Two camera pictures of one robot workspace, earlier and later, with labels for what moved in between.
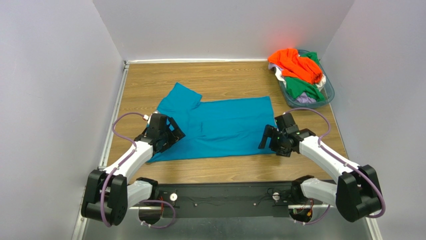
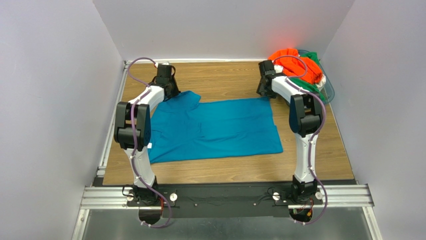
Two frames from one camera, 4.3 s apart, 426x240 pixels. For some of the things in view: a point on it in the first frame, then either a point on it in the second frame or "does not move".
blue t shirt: (216, 128) does not move
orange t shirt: (295, 66) does not move
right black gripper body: (272, 141) -> (263, 88)
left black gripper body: (173, 133) -> (171, 90)
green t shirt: (294, 86) does not move
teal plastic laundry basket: (327, 87) does not move
